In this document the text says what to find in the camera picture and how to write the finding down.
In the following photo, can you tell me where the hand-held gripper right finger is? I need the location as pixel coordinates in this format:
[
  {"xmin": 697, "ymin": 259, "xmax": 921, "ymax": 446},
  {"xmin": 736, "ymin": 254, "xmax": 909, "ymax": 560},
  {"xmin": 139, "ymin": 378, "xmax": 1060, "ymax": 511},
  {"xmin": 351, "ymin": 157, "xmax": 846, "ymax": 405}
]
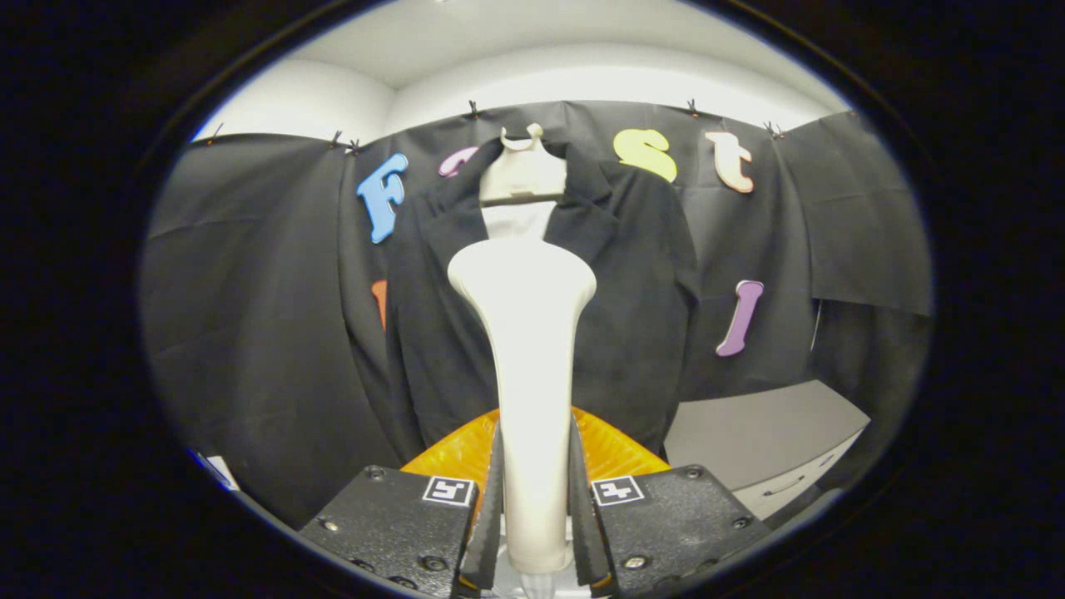
[{"xmin": 570, "ymin": 408, "xmax": 775, "ymax": 599}]

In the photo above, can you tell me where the black suit jacket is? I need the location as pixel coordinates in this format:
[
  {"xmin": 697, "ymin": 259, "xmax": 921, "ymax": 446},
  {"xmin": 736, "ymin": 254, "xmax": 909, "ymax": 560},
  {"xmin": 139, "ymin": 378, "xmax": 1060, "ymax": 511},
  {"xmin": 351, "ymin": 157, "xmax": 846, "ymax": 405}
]
[{"xmin": 384, "ymin": 137, "xmax": 701, "ymax": 457}]

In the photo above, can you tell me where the white clothes hanger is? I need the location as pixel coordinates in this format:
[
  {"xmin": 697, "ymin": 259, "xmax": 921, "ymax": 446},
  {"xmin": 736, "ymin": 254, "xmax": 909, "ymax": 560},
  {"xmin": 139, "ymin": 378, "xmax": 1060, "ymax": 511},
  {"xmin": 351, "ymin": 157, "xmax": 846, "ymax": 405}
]
[{"xmin": 478, "ymin": 123, "xmax": 568, "ymax": 206}]

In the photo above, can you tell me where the grey top white cabinet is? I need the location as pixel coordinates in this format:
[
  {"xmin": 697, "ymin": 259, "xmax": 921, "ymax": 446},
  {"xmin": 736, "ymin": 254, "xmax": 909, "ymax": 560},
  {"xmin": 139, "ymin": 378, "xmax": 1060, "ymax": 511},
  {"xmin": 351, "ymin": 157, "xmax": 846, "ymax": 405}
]
[{"xmin": 663, "ymin": 380, "xmax": 872, "ymax": 521}]

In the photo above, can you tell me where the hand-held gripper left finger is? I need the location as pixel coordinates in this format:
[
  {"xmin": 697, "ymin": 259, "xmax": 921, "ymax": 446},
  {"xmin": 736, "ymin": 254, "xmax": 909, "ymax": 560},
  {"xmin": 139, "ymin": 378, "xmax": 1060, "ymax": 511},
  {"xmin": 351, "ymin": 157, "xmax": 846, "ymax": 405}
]
[{"xmin": 298, "ymin": 408, "xmax": 504, "ymax": 599}]

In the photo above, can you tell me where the white garment steamer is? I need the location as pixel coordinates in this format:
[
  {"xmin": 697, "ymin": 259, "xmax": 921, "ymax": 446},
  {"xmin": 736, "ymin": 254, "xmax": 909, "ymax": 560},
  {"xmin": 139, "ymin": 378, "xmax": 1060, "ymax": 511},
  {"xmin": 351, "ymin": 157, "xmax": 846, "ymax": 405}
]
[{"xmin": 447, "ymin": 237, "xmax": 598, "ymax": 599}]

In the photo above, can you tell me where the black backdrop cloth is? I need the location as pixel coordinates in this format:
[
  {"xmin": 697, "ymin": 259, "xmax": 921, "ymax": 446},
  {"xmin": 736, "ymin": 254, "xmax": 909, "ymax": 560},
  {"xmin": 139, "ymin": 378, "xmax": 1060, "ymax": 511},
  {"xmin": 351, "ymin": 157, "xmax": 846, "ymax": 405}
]
[{"xmin": 140, "ymin": 100, "xmax": 933, "ymax": 529}]

